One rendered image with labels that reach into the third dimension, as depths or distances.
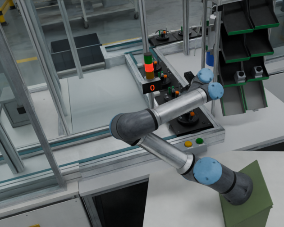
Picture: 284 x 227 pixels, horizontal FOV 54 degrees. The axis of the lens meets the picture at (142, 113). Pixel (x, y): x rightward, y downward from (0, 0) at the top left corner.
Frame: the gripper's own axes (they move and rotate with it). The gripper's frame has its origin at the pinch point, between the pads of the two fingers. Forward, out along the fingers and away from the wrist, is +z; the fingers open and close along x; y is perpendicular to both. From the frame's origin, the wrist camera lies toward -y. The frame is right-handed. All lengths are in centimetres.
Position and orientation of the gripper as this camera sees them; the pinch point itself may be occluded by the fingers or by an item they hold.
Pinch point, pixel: (186, 91)
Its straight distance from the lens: 169.6
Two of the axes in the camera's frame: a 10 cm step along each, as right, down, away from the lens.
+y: 2.7, 9.4, -1.9
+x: 9.6, -2.5, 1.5
